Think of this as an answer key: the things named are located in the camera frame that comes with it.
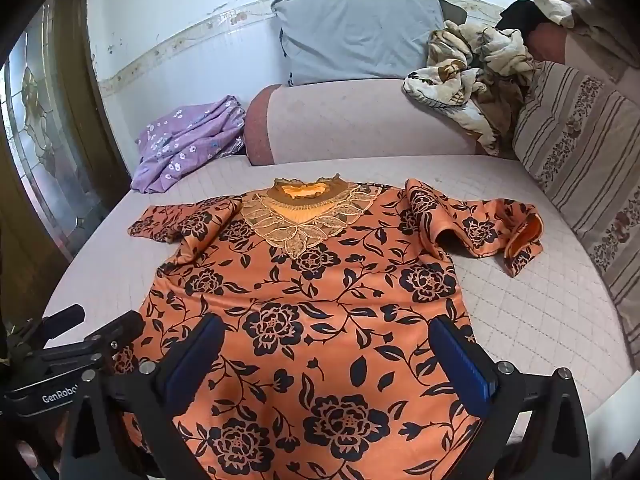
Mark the purple floral cloth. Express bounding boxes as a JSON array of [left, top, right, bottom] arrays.
[[131, 96, 245, 194]]

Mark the orange black floral blouse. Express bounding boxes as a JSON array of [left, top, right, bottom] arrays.
[[116, 177, 544, 479]]

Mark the crumpled cream brown blanket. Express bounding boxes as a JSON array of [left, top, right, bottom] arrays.
[[402, 21, 536, 156]]

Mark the grey pillow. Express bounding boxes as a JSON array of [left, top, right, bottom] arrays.
[[271, 0, 468, 86]]

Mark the black garment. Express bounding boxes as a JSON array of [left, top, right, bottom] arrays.
[[496, 0, 550, 39]]

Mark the wooden stained glass door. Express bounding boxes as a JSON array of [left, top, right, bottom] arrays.
[[1, 0, 130, 325]]

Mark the pink quilted mattress cover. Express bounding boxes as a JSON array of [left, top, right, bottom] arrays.
[[41, 153, 634, 441]]

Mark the pink bolster cushion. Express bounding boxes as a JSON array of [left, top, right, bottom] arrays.
[[244, 79, 484, 166]]

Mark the striped floral pillow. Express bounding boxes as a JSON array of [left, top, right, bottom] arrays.
[[513, 62, 639, 361]]

